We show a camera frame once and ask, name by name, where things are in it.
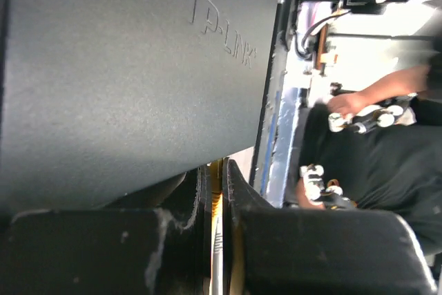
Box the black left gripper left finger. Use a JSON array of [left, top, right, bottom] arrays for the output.
[[1, 166, 211, 294]]

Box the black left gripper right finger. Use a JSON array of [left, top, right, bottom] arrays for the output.
[[222, 160, 437, 294]]

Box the yellow ethernet cable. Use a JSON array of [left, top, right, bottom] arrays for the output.
[[209, 158, 224, 237]]

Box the black network switch box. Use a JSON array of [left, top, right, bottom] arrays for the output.
[[1, 0, 278, 213]]

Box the bare human forearm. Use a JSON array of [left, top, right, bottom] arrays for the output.
[[358, 65, 430, 104]]

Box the second bare human hand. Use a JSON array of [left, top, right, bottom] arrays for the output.
[[295, 178, 325, 210]]

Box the bare human hand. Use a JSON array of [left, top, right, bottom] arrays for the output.
[[327, 92, 371, 118]]

